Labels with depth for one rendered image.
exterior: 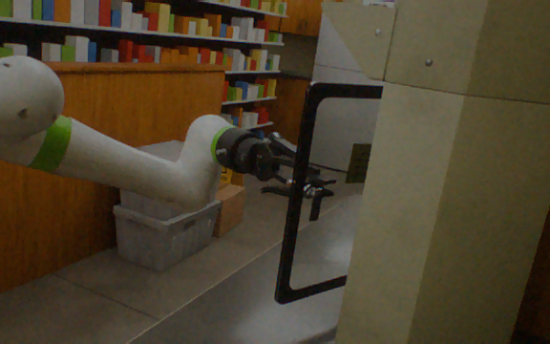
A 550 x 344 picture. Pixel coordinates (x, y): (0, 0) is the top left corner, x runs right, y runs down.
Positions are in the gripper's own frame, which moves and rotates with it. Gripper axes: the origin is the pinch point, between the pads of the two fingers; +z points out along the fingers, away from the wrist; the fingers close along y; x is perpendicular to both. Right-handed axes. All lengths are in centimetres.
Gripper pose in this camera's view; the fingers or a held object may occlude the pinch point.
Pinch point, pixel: (314, 182)
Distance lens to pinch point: 98.2
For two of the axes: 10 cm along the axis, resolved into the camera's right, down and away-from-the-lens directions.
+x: 7.5, -0.7, 6.5
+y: 1.4, -9.5, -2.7
